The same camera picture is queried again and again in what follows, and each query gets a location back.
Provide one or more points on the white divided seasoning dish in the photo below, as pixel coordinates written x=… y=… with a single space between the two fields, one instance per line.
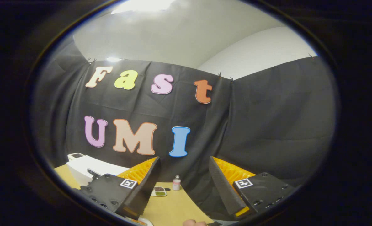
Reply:
x=159 y=191

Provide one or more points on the white square plate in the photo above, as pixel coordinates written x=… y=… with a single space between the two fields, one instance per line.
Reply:
x=146 y=222

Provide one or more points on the small pink label bottle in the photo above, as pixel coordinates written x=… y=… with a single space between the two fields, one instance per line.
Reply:
x=176 y=184

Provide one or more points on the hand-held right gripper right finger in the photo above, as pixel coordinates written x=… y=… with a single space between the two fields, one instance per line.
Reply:
x=223 y=188

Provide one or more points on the white microwave oven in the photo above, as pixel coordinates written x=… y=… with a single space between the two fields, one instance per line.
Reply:
x=88 y=163

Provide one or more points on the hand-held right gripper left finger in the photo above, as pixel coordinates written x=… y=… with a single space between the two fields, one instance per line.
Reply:
x=146 y=188

